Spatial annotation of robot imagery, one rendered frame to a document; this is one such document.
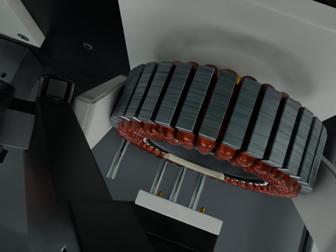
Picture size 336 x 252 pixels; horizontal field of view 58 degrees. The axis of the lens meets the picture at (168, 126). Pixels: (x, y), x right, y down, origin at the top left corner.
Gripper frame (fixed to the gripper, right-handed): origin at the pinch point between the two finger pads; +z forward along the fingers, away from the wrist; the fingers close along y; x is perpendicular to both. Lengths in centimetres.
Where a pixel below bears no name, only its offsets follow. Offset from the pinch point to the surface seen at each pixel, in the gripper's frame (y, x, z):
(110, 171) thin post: -5.7, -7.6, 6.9
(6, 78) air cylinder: -20.4, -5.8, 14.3
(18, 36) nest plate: -18.1, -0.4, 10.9
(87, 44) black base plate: -11.7, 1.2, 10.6
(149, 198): -2.0, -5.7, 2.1
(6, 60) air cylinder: -21.5, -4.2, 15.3
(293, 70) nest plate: 2.9, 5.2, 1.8
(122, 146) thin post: -5.6, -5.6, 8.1
